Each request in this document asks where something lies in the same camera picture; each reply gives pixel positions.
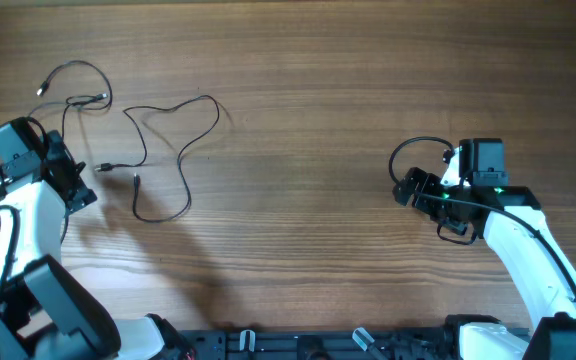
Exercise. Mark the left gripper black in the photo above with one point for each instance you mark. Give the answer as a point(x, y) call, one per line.
point(56, 150)

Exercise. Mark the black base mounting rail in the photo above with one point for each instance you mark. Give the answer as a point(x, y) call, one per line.
point(399, 344)

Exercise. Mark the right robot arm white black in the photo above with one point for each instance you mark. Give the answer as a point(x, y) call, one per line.
point(475, 200)

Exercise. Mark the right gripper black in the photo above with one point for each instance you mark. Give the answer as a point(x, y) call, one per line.
point(409, 183)

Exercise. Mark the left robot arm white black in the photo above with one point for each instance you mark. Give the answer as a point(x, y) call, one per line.
point(44, 312)

